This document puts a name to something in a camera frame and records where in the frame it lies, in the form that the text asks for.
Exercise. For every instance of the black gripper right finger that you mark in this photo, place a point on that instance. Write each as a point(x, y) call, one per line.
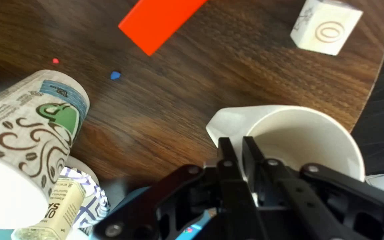
point(316, 204)

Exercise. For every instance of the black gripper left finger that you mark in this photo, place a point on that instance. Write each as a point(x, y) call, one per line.
point(200, 204)

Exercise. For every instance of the swirl patterned paper cup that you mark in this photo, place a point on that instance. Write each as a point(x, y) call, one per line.
point(27, 133)

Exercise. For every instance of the blue patterned white container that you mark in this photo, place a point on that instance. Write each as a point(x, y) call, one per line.
point(92, 200)

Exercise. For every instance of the small blue sticker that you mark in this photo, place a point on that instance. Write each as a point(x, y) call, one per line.
point(115, 74)

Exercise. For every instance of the engraved wooden cube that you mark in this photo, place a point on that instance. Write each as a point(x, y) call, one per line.
point(327, 26)

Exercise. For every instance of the red block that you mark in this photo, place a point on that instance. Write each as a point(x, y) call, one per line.
point(156, 20)

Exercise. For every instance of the small red sticker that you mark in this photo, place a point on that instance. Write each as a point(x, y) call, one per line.
point(55, 60)

